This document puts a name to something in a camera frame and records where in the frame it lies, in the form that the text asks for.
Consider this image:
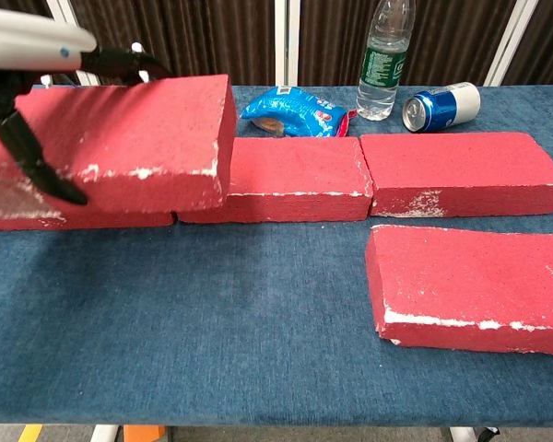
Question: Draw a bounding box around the orange plastic connector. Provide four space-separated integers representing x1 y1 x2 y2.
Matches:
123 425 167 442

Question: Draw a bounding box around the blue table cloth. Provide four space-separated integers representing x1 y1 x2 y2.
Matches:
0 85 553 428

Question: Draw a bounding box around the metal wire stand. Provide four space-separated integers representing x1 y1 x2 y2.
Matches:
40 41 151 87

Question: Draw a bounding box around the blue snack bag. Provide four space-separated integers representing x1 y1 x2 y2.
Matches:
240 85 357 138

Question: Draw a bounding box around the blue and white can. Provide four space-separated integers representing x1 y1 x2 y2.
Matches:
402 81 482 134

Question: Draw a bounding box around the red brick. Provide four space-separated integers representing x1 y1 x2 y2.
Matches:
177 136 374 225
364 224 553 356
0 119 175 232
359 132 553 218
16 73 239 214

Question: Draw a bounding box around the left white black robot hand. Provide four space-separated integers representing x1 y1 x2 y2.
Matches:
0 6 171 207

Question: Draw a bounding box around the clear plastic water bottle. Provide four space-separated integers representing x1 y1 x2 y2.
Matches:
355 0 417 122

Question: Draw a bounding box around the white partition frame post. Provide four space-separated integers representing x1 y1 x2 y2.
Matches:
274 0 300 87
45 0 100 87
483 0 538 87

